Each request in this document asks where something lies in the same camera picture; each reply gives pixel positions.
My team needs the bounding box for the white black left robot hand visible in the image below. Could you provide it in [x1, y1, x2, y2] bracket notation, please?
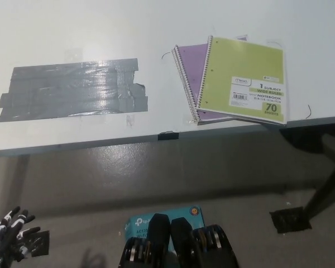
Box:
[0, 205, 42, 263]

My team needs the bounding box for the purple spiral notebook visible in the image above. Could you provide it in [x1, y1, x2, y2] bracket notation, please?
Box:
[171, 35, 248, 126]

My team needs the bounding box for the green spiral notebook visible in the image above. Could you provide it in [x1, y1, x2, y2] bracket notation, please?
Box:
[197, 35, 288, 128]

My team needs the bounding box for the teal router box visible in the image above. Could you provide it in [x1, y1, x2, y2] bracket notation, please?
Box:
[124, 205, 206, 252]

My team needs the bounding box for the small black tape strip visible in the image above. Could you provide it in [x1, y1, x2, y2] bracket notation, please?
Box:
[157, 132, 180, 141]

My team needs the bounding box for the grey duct tape patch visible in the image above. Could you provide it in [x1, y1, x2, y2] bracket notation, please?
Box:
[0, 58, 149, 123]

